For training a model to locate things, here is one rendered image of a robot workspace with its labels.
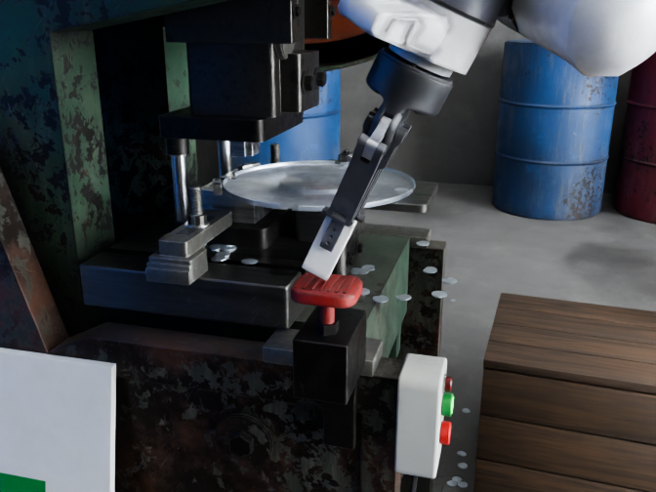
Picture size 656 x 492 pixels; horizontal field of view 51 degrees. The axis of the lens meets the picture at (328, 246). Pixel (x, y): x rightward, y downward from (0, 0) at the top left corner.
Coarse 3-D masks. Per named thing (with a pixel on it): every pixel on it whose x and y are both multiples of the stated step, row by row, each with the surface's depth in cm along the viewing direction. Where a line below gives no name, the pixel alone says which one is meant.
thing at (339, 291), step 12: (300, 276) 74; (312, 276) 74; (336, 276) 74; (348, 276) 74; (300, 288) 71; (312, 288) 71; (324, 288) 71; (336, 288) 71; (348, 288) 71; (360, 288) 72; (300, 300) 70; (312, 300) 70; (324, 300) 70; (336, 300) 69; (348, 300) 69; (324, 312) 72
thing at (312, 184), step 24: (264, 168) 114; (288, 168) 115; (312, 168) 115; (336, 168) 115; (384, 168) 113; (240, 192) 99; (264, 192) 99; (288, 192) 99; (312, 192) 98; (384, 192) 99; (408, 192) 98
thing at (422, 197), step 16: (416, 192) 100; (432, 192) 100; (368, 208) 96; (384, 208) 95; (400, 208) 95; (416, 208) 94; (304, 224) 101; (320, 224) 101; (304, 240) 102; (352, 240) 106; (352, 256) 103; (336, 272) 103
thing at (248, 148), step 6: (234, 144) 103; (240, 144) 103; (246, 144) 103; (252, 144) 104; (258, 144) 106; (234, 150) 104; (240, 150) 103; (246, 150) 104; (252, 150) 104; (258, 150) 106; (240, 156) 104
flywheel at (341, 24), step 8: (336, 0) 130; (336, 8) 128; (336, 16) 128; (336, 24) 129; (344, 24) 128; (352, 24) 128; (336, 32) 129; (344, 32) 129; (352, 32) 128; (360, 32) 128; (312, 40) 131; (320, 40) 130; (328, 40) 130; (336, 40) 129
